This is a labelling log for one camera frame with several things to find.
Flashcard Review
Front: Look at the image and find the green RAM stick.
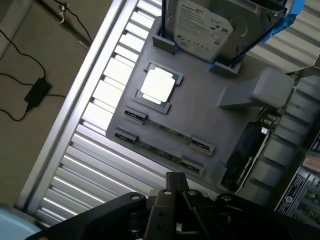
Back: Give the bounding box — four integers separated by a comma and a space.
114, 131, 202, 174

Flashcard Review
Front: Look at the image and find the black graphics card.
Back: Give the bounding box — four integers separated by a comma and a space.
221, 74, 301, 195

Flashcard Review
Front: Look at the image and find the light blue plastic object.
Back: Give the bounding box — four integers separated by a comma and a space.
0, 203, 43, 240

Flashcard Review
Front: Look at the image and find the grey printed parts rack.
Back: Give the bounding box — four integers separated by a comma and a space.
106, 17, 295, 195

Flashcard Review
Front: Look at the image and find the silver CPU chip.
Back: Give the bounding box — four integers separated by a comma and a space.
139, 66, 182, 109

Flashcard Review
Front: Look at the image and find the black power adapter brick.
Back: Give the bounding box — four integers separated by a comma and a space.
23, 77, 53, 110

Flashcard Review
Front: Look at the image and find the silver hard disk drive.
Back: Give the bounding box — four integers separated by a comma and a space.
171, 0, 288, 63

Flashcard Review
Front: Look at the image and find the blue tape strip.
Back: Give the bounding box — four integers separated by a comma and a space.
233, 0, 306, 66

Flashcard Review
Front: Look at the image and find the black power adapter cable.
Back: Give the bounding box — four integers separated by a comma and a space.
0, 29, 66, 122

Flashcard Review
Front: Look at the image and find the thin black cable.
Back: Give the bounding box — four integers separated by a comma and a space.
51, 0, 93, 47

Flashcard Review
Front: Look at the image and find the white wall hook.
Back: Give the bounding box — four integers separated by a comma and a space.
57, 2, 67, 25

